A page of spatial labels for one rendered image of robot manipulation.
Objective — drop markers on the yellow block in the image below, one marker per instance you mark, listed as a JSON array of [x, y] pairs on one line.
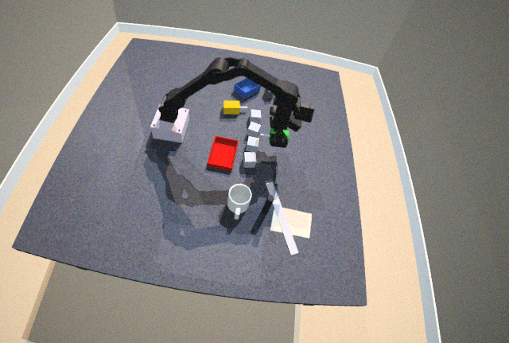
[[231, 107]]

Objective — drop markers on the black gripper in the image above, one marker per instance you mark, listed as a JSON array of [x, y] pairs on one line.
[[278, 124]]

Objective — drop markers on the blue tray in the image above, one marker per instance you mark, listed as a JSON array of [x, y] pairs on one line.
[[245, 88]]

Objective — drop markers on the white flat bar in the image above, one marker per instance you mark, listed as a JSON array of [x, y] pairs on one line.
[[282, 219]]

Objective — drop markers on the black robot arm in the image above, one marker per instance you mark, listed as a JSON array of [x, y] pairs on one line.
[[286, 93]]

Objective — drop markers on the red tray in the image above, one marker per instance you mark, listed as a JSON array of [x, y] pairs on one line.
[[222, 153]]

